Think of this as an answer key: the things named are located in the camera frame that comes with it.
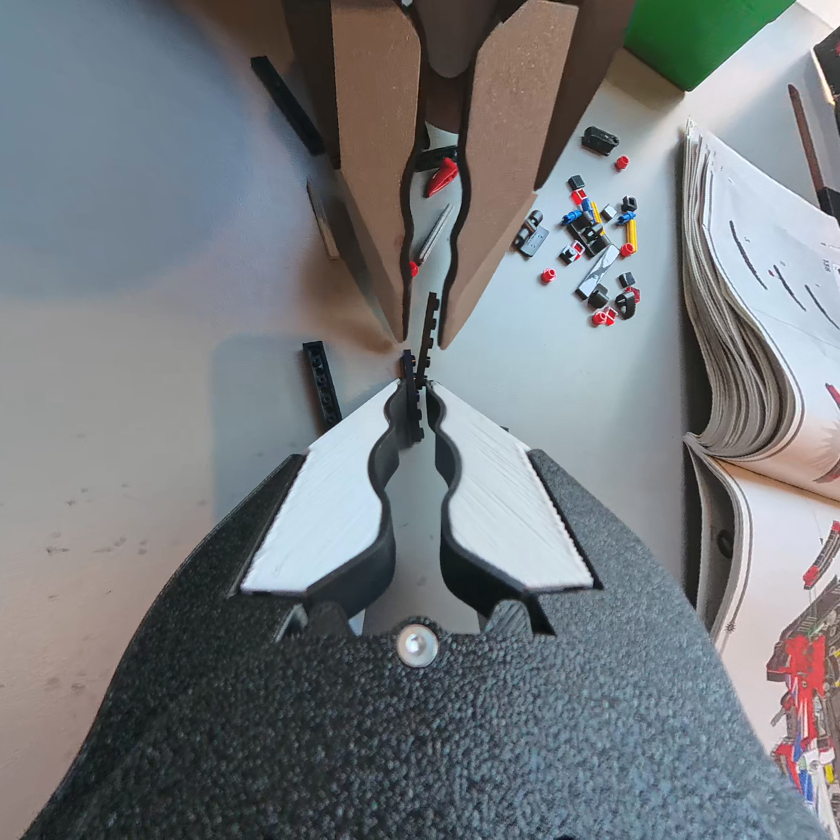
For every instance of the open instruction booklet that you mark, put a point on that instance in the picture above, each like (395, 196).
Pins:
(754, 295)

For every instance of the black pin connector brick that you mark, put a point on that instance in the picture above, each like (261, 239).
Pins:
(600, 140)

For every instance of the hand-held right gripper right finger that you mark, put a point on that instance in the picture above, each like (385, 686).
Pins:
(512, 518)

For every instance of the green plastic bin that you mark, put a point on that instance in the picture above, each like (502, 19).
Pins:
(689, 39)

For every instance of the long black brick beam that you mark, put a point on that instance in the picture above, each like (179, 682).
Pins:
(285, 105)

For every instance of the grey axle rod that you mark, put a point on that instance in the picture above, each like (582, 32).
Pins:
(434, 235)

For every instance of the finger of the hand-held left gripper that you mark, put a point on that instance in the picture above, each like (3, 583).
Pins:
(505, 131)
(374, 131)

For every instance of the black brick plate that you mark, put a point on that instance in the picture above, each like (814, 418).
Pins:
(321, 387)
(412, 400)
(430, 325)

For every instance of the red wedge brick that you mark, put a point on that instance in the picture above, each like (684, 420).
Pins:
(439, 177)

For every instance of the toy car set box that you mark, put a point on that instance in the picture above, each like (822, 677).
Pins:
(828, 59)

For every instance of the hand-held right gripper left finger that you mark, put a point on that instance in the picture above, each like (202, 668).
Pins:
(321, 525)

